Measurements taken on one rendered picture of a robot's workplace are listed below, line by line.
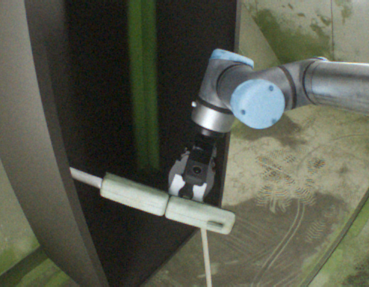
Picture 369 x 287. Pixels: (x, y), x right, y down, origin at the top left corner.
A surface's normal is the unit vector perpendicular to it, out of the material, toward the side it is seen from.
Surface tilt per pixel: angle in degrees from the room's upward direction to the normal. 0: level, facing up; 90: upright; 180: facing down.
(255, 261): 0
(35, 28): 102
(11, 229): 57
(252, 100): 85
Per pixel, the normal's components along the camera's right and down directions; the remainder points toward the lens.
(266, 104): 0.21, 0.47
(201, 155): 0.21, -0.59
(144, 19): -0.61, 0.55
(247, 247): -0.15, -0.80
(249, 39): 0.52, -0.16
